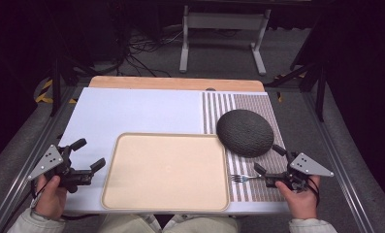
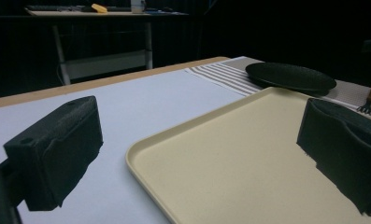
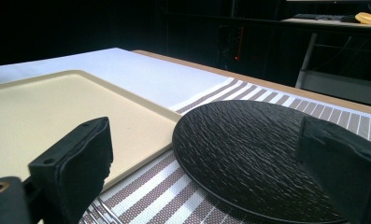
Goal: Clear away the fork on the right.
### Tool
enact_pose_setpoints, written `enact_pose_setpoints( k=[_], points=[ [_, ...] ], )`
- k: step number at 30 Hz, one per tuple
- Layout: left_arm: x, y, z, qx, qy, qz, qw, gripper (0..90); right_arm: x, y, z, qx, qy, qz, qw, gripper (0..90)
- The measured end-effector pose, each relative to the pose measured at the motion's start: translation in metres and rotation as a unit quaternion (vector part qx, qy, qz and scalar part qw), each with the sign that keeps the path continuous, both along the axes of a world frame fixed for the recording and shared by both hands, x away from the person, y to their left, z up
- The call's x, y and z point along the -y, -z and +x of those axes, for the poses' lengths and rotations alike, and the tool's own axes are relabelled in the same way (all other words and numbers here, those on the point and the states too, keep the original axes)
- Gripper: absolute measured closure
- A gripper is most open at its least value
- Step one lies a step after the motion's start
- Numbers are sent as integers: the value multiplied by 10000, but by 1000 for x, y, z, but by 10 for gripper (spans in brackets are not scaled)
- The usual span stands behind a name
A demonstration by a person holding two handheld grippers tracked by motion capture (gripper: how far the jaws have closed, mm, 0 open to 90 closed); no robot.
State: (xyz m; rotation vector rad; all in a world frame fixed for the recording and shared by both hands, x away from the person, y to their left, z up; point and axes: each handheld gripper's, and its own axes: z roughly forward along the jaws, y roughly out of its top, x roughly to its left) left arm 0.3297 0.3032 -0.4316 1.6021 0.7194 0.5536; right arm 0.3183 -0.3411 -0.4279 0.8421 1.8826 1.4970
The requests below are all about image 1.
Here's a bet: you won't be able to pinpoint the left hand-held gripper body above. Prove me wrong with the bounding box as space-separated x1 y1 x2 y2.
27 144 94 194

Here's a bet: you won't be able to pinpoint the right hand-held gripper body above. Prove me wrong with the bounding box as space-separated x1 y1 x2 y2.
264 152 336 192

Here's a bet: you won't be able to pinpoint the silver metal fork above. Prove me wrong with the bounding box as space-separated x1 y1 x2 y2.
230 174 265 183

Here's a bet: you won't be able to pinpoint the person's right hand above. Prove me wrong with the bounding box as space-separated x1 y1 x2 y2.
274 175 321 220

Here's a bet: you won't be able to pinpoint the person's left hand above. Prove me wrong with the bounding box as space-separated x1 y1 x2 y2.
34 174 68 221

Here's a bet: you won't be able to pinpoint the dark grey textured round plate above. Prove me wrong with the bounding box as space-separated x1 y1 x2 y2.
215 109 275 159

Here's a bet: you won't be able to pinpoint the brown striped placemat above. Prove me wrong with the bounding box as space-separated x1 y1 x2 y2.
201 91 289 204

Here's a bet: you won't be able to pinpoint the white table mat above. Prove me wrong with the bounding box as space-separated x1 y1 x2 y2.
57 86 292 216

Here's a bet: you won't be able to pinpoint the black tripod stand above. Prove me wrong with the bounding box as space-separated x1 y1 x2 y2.
264 17 331 123
48 54 96 118

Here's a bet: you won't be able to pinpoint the beige rectangular tray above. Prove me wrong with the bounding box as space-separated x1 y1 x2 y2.
101 132 231 213

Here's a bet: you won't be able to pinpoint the person's legs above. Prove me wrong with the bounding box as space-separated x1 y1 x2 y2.
97 213 241 233

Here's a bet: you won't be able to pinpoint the wooden table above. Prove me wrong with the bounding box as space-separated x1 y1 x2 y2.
88 75 266 93

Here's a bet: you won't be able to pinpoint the grey metal stand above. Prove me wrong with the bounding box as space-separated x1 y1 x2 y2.
178 4 273 77

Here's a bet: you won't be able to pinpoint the aluminium frame rail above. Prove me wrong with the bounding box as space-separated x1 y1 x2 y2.
0 86 81 233
301 91 376 233

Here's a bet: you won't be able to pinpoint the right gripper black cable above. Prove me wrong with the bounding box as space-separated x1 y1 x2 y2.
305 176 322 208

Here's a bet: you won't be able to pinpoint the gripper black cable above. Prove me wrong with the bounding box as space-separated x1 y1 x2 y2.
29 179 101 221
305 176 322 208

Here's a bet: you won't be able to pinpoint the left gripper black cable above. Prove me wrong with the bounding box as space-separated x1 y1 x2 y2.
29 179 101 221

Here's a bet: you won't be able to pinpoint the black floor cables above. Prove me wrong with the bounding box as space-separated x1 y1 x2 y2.
116 27 185 79

